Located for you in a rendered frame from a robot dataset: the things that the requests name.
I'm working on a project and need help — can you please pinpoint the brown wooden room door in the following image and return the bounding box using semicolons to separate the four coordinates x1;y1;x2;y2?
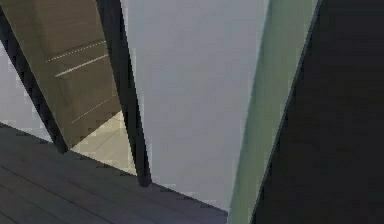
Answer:
0;0;123;150

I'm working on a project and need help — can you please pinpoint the black tall panel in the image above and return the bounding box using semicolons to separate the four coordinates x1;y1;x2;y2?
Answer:
249;0;384;224

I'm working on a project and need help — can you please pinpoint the black door frame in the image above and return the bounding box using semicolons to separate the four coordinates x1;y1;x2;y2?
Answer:
0;0;153;188

